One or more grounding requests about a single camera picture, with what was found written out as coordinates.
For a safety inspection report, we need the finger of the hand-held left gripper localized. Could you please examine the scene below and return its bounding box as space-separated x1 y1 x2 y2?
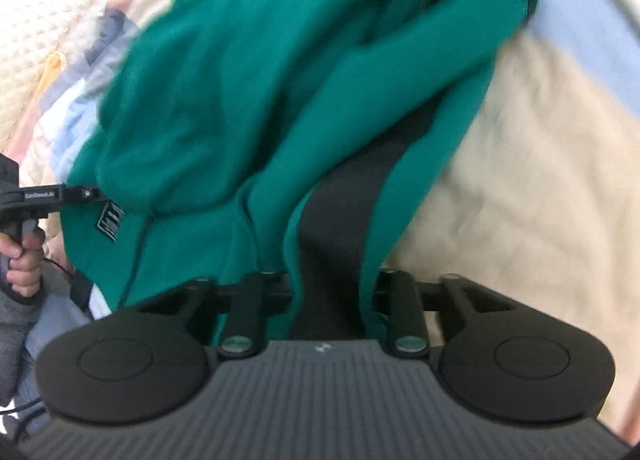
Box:
19 183 124 242

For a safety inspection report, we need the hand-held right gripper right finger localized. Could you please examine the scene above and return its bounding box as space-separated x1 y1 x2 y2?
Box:
374 267 522 359

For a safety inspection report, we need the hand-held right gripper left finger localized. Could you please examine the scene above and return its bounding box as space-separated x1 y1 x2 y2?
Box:
135 269 294 359

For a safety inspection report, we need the green zip hoodie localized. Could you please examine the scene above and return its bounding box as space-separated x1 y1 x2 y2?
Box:
61 0 543 343

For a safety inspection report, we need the person's left forearm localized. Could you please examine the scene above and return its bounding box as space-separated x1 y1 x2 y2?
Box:
0 285 47 407

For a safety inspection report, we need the person's left hand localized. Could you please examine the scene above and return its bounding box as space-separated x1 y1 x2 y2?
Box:
0 229 47 299

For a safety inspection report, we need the cream quilted headboard cover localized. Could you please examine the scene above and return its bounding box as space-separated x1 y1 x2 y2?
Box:
0 0 131 153

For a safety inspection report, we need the patchwork duvet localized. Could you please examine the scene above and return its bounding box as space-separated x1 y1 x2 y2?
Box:
0 0 640 441

